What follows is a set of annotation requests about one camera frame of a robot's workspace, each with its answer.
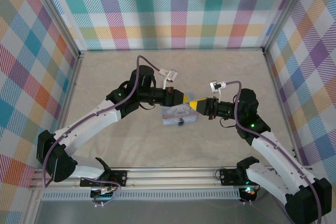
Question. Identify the light blue cartoon tin box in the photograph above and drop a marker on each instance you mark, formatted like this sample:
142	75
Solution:
176	112

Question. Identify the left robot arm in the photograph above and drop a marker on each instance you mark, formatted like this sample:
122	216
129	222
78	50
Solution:
86	127

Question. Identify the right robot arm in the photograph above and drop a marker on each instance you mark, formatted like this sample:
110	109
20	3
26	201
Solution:
273	150

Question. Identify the grey metal panel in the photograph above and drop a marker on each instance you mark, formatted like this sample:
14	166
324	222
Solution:
170	212

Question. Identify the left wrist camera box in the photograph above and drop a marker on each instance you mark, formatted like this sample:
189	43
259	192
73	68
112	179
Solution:
172	75

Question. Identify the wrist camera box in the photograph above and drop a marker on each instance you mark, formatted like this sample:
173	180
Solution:
217	86
172	75

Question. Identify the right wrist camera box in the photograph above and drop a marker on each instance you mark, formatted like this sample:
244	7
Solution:
217	86

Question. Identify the aluminium side rail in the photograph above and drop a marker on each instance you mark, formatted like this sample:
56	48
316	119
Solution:
278	95
68	90

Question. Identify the thin aluminium rail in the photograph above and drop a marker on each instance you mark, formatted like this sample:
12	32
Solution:
170	49

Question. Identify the aluminium mounting rail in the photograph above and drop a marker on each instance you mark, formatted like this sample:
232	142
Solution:
170	176

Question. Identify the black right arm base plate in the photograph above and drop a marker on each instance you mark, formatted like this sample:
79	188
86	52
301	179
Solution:
227	176

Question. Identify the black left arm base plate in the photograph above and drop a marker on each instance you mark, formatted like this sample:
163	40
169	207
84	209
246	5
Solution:
119	176

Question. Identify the aluminium frame post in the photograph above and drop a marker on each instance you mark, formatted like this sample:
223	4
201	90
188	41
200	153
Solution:
286	11
57	16

